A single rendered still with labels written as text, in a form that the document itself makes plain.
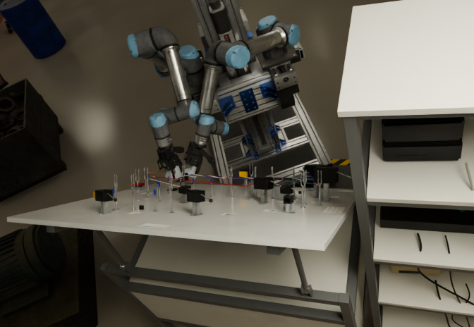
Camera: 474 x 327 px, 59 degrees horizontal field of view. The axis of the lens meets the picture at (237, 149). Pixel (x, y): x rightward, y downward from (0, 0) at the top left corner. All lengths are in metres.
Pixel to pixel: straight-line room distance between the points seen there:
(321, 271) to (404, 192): 0.75
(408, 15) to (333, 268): 1.14
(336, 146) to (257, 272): 1.74
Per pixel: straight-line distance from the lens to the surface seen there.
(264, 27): 2.47
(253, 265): 2.10
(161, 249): 2.34
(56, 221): 1.61
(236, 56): 2.10
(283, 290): 1.78
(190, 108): 2.00
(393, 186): 1.42
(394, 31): 1.35
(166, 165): 2.01
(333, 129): 3.68
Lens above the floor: 2.59
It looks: 44 degrees down
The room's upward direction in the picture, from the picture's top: 23 degrees counter-clockwise
